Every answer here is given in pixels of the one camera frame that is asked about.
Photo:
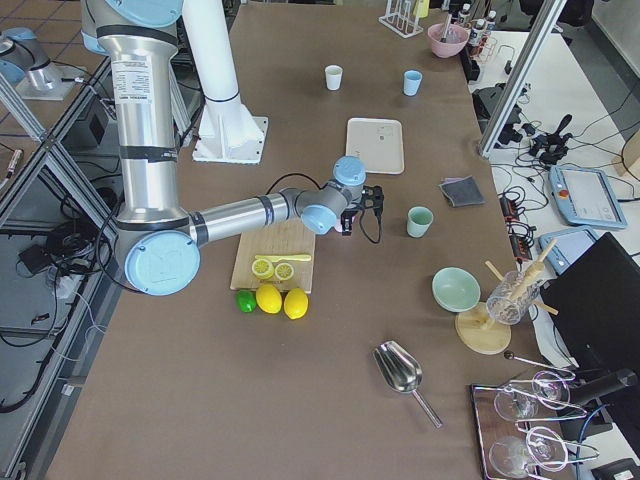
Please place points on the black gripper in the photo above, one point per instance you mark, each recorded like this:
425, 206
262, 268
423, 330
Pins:
348, 222

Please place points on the green cup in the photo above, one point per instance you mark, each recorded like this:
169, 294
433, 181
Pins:
419, 220

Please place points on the cream white cup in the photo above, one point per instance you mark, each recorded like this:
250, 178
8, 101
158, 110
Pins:
333, 77

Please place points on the blue cup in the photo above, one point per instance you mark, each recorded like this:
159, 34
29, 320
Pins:
411, 82

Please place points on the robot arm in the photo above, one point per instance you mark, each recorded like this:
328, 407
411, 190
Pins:
161, 246

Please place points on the cream rabbit tray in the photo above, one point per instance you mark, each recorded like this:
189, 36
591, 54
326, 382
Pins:
378, 143

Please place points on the yellow plastic knife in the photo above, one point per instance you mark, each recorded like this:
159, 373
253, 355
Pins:
281, 258

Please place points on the wooden cutting board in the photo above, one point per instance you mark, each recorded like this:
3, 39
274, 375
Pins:
283, 239

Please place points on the lemon slice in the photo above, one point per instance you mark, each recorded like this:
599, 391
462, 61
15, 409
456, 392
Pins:
284, 271
262, 268

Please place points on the yellow lemon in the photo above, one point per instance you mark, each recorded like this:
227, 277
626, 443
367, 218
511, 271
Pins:
296, 304
269, 299

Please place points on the grey folded cloth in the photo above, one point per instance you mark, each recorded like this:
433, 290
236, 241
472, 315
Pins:
461, 191

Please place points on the green lime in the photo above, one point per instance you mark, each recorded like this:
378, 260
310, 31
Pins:
246, 301

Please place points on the green bowl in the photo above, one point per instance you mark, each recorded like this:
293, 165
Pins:
455, 289

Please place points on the white pillar base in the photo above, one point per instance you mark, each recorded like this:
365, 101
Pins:
228, 132

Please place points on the metal scoop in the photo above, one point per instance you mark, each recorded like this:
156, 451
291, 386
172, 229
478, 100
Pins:
403, 373

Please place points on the wooden cup stand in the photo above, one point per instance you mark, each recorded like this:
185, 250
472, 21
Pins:
484, 335

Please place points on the clear textured glass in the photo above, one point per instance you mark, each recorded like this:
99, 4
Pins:
509, 301

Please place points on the metal tube in bowl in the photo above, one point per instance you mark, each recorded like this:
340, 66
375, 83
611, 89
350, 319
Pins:
445, 32

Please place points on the pink bowl with ice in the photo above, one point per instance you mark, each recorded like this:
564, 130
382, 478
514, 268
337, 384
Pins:
455, 40

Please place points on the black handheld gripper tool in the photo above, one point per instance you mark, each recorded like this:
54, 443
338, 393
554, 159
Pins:
552, 147

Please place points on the yellow bottle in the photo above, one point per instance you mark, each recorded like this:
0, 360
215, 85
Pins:
421, 9

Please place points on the blue teach pendant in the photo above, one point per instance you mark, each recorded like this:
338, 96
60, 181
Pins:
585, 197

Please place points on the wine glass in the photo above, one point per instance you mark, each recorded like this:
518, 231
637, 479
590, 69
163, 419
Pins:
521, 399
540, 451

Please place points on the black monitor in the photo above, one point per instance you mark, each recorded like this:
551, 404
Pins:
597, 299

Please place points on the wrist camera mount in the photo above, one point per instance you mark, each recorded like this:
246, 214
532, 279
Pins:
373, 198

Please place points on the aluminium frame post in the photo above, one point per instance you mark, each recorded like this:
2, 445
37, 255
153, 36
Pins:
542, 27

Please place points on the white wire rack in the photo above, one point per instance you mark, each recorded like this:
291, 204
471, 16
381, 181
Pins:
399, 18

